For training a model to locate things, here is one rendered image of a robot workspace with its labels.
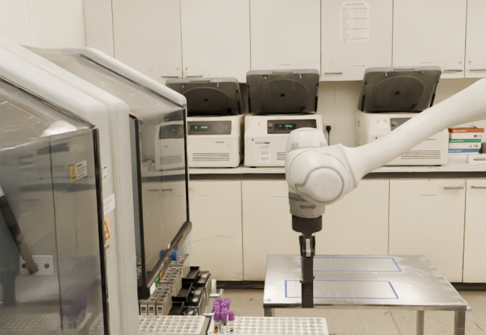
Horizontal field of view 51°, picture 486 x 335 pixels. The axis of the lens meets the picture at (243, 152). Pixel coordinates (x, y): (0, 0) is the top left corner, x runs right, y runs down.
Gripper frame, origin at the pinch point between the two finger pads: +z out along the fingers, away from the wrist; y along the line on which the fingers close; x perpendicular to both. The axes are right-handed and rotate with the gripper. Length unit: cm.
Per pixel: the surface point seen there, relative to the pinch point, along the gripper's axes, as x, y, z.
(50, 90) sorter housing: -48, 32, -52
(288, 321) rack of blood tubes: -4.6, -2.5, 8.7
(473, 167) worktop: 124, -227, 5
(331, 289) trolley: 9.6, -34.9, 13.1
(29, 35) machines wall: -151, -171, -84
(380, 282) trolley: 26, -41, 13
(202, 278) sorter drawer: -34, -44, 13
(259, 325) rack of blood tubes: -12.2, -0.6, 8.8
